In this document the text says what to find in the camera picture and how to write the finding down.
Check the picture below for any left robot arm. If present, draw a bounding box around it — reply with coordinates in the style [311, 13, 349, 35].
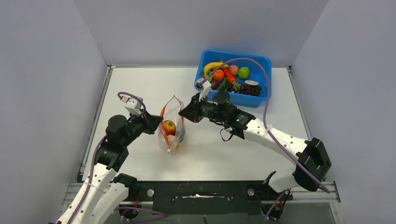
[56, 112, 163, 224]

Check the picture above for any purple toy onion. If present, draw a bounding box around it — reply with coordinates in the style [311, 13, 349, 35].
[211, 80, 220, 90]

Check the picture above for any yellow toy banana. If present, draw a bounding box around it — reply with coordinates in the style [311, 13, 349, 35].
[203, 62, 223, 77]

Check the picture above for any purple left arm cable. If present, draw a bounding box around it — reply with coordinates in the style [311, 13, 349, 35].
[66, 91, 147, 224]

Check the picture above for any green toy lime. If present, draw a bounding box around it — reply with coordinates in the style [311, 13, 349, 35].
[237, 67, 250, 79]

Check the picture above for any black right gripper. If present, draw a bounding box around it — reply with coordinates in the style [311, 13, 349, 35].
[179, 93, 226, 124]

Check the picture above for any dark toy grapes bunch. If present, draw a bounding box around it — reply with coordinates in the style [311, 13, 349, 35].
[223, 83, 262, 97]

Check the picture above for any brown white toy mushroom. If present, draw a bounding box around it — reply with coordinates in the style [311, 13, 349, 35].
[245, 80, 259, 86]

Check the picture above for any clear zip top bag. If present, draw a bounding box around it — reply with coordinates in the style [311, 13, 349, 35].
[158, 95, 186, 155]

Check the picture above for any toy peach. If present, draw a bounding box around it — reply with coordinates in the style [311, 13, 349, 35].
[228, 65, 239, 77]

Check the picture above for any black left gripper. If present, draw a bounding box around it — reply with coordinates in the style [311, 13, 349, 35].
[121, 108, 163, 147]

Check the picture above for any orange toy carrot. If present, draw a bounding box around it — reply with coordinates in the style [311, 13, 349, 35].
[223, 68, 240, 91]

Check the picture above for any white toy garlic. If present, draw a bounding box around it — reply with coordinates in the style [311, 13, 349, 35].
[167, 135, 176, 147]

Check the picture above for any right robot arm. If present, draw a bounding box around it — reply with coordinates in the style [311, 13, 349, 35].
[179, 91, 332, 199]

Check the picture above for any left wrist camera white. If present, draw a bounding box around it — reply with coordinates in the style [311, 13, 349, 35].
[121, 96, 143, 116]

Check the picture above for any red toy apple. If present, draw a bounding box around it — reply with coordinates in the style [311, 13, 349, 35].
[163, 120, 177, 136]

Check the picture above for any orange toy tangerine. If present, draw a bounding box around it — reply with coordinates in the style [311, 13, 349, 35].
[212, 69, 225, 82]

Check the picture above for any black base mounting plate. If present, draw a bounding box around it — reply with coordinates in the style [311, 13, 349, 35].
[110, 174, 293, 218]

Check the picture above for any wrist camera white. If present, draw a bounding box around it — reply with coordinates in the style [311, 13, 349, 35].
[194, 77, 212, 102]
[121, 96, 143, 116]

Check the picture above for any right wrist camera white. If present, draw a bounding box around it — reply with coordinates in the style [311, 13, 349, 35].
[194, 77, 212, 102]

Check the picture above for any green toy chili pepper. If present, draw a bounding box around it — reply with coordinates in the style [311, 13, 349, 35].
[216, 77, 228, 91]

